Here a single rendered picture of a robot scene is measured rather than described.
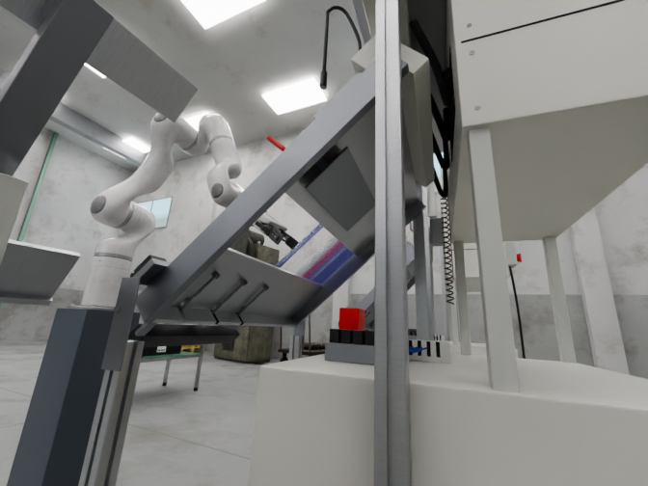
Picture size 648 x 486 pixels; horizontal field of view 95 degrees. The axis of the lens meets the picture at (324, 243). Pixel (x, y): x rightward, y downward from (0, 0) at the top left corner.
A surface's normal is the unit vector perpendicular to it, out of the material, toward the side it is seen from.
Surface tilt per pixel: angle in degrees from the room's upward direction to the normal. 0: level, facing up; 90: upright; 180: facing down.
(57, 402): 90
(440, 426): 90
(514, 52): 90
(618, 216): 90
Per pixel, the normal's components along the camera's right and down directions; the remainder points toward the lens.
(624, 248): -0.41, -0.26
